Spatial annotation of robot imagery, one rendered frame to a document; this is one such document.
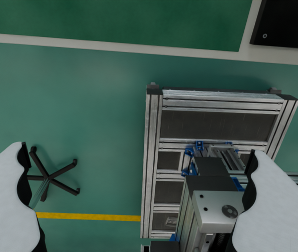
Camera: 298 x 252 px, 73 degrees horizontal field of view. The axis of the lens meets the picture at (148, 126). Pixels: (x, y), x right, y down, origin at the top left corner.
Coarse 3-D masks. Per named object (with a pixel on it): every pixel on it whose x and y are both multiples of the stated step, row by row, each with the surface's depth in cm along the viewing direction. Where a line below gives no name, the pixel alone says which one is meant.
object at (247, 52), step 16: (256, 0) 44; (256, 16) 45; (96, 48) 48; (112, 48) 48; (128, 48) 48; (144, 48) 48; (160, 48) 48; (176, 48) 48; (192, 48) 48; (240, 48) 48; (256, 48) 48; (272, 48) 49; (288, 48) 49
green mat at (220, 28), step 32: (0, 0) 43; (32, 0) 43; (64, 0) 43; (96, 0) 43; (128, 0) 43; (160, 0) 43; (192, 0) 43; (224, 0) 43; (0, 32) 46; (32, 32) 46; (64, 32) 46; (96, 32) 46; (128, 32) 46; (160, 32) 46; (192, 32) 46; (224, 32) 46
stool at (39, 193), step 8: (32, 152) 144; (40, 160) 151; (40, 168) 151; (64, 168) 152; (32, 176) 156; (40, 176) 156; (48, 176) 156; (56, 176) 156; (48, 184) 160; (56, 184) 159; (64, 184) 162; (40, 192) 143; (72, 192) 164; (32, 200) 136; (40, 200) 168; (32, 208) 132
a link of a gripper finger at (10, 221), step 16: (16, 144) 10; (0, 160) 9; (16, 160) 9; (0, 176) 8; (16, 176) 8; (0, 192) 8; (16, 192) 8; (0, 208) 7; (16, 208) 7; (0, 224) 6; (16, 224) 6; (32, 224) 6; (0, 240) 6; (16, 240) 6; (32, 240) 6
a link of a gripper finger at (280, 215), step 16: (256, 160) 10; (272, 160) 10; (256, 176) 9; (272, 176) 9; (288, 176) 9; (256, 192) 8; (272, 192) 8; (288, 192) 8; (256, 208) 8; (272, 208) 8; (288, 208) 8; (240, 224) 7; (256, 224) 7; (272, 224) 7; (288, 224) 7; (240, 240) 6; (256, 240) 6; (272, 240) 6; (288, 240) 6
